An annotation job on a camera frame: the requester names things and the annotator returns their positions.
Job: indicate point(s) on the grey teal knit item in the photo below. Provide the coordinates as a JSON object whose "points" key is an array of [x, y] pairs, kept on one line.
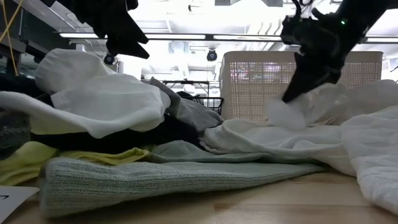
{"points": [[14, 133]]}

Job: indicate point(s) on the neon yellow garment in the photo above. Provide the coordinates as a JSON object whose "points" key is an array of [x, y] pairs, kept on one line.
{"points": [[28, 158]]}

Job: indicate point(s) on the round black ceiling fixture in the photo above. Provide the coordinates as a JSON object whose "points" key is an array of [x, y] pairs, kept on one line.
{"points": [[212, 55], [109, 58]]}

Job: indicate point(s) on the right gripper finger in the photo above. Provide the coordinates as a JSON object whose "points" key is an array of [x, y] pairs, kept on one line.
{"points": [[303, 81]]}

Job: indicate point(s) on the white shirt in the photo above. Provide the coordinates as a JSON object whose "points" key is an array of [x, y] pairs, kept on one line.
{"points": [[109, 102]]}

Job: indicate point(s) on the long ceiling light strip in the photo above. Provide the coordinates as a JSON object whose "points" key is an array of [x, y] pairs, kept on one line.
{"points": [[174, 36]]}

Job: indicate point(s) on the dark framed glass partition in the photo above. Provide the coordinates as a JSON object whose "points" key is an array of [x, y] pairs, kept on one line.
{"points": [[37, 31]]}

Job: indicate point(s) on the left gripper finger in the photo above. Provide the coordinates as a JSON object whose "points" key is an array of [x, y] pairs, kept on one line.
{"points": [[124, 47], [126, 34]]}

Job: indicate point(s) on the large white textured cloth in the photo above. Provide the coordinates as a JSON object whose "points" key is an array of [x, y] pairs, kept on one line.
{"points": [[280, 140]]}

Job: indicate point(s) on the black garment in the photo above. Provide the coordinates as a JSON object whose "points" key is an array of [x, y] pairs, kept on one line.
{"points": [[124, 140]]}

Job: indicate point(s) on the grey cloth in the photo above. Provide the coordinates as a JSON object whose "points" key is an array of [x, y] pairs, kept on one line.
{"points": [[192, 115]]}

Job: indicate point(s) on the pale green knit cloth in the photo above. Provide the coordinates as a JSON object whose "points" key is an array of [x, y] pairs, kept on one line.
{"points": [[155, 186]]}

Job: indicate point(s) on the white paper tag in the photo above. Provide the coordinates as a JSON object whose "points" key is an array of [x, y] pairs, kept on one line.
{"points": [[12, 199]]}

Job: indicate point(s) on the white perforated plastic basket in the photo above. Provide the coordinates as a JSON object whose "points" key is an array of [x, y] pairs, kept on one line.
{"points": [[248, 93]]}

